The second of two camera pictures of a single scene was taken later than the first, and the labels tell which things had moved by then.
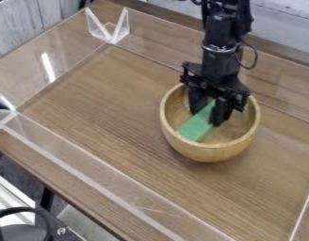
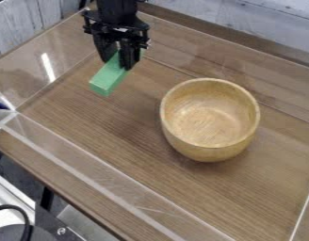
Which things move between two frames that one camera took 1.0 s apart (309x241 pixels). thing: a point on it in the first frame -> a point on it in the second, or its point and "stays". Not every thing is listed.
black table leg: (46, 199) stays
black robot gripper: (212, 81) -> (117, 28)
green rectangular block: (197, 127) -> (108, 75)
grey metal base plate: (74, 220) stays
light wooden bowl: (224, 141) stays
